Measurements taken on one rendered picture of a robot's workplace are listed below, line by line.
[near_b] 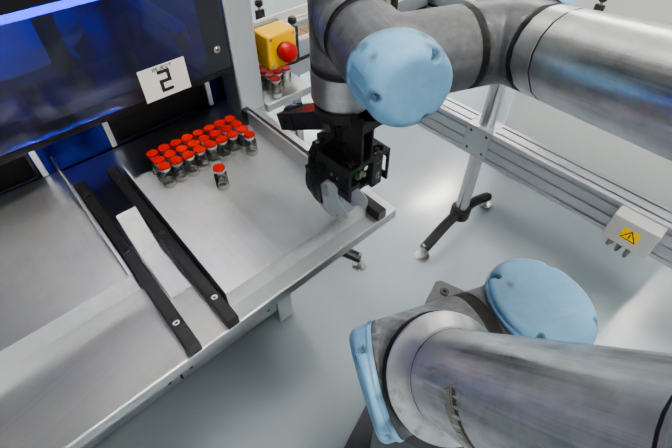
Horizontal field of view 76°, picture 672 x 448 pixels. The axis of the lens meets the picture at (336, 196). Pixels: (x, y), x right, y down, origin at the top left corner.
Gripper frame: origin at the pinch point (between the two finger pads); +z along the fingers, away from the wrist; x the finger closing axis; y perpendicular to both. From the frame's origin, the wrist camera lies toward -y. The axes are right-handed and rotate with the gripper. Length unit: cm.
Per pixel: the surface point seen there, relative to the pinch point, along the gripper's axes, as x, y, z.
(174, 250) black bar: -21.5, -11.2, 2.8
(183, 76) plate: -3.8, -35.7, -8.8
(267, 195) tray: -3.6, -13.0, 4.6
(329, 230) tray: -2.1, 1.5, 2.6
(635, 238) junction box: 80, 33, 42
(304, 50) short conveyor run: 32, -47, 2
